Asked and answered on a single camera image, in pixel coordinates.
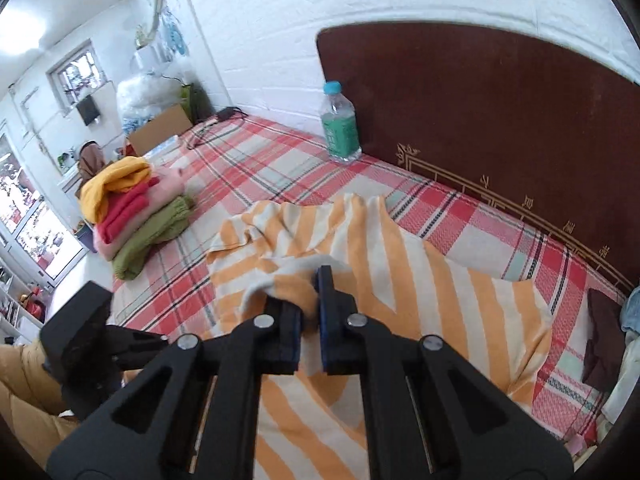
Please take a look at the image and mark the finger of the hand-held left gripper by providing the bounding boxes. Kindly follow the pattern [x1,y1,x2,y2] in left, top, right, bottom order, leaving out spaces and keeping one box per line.
[106,325,171,370]

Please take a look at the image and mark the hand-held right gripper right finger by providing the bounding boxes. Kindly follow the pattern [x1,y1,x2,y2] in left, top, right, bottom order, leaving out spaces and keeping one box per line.
[314,265,576,480]

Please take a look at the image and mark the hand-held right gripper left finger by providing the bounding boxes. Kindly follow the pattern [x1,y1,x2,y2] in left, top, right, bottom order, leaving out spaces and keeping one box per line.
[46,295,306,480]

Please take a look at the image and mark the orange striped garment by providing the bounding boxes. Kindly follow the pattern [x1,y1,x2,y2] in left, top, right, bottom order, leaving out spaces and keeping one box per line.
[205,192,553,480]

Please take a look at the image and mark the stack of folded clothes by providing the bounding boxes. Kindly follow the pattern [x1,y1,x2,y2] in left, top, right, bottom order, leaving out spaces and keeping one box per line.
[92,167,187,261]

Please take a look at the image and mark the red fire extinguisher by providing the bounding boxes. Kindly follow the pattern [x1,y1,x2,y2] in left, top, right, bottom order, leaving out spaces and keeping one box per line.
[20,287,46,318]

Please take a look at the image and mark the person's tan trousers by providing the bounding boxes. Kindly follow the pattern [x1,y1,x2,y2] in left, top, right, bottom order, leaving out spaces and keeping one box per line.
[0,342,81,461]

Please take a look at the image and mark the lavender plastic bin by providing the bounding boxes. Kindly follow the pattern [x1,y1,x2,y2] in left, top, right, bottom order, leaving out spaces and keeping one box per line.
[75,222,98,252]

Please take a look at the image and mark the glass entrance door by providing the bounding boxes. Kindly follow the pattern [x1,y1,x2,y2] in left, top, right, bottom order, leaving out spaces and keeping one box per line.
[0,125,88,281]

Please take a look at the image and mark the olive green folded garment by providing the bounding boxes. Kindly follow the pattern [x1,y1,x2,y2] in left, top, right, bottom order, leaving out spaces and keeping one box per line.
[112,195,196,281]

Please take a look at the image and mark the red folded garment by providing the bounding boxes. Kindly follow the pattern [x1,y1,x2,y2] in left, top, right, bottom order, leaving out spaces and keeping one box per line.
[96,176,161,243]

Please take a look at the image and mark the yellow folded garment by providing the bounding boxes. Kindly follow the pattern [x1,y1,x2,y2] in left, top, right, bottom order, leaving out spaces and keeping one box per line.
[79,156,152,223]

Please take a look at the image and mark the red plaid bed sheet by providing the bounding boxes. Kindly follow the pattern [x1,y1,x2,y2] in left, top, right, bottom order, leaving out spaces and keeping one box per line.
[107,115,633,456]

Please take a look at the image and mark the brown cloth bag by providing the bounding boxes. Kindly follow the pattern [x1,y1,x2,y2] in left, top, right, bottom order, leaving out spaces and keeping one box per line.
[77,142,107,182]

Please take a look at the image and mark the clear plastic water bottle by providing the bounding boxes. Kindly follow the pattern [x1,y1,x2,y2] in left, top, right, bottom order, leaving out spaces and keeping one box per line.
[321,80,362,163]

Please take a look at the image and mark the open cardboard carton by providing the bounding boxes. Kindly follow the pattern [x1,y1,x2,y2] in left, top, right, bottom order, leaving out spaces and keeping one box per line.
[125,104,193,158]

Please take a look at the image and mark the clear plastic bag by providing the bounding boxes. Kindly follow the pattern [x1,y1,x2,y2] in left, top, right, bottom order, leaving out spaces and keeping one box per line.
[116,55,196,136]

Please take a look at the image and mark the green bag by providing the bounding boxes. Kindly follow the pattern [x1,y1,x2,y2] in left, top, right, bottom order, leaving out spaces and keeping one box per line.
[180,82,201,121]

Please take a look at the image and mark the small window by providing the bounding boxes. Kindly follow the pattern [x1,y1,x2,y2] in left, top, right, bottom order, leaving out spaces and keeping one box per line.
[47,40,108,111]

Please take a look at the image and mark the dark brown wooden headboard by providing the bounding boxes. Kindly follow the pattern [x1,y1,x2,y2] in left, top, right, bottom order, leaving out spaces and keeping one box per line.
[316,21,640,296]

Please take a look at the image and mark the dark brown garment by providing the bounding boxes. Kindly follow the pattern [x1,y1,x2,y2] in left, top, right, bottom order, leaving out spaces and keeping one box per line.
[581,287,628,392]

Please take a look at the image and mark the light blue garment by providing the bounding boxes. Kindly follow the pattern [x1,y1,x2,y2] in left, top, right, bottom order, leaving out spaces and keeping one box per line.
[620,285,640,333]

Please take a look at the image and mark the small black wall screen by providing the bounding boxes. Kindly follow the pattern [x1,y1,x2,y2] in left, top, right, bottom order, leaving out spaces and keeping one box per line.
[76,95,99,126]

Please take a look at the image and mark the black cable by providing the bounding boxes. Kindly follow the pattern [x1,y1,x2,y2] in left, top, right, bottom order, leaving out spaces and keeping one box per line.
[187,110,248,150]

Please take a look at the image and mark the blue wall decoration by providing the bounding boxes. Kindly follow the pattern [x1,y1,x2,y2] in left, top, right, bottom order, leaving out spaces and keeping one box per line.
[162,7,188,56]

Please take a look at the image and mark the silver duct pipe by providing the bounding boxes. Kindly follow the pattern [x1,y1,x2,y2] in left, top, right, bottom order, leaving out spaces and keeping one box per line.
[137,0,173,51]

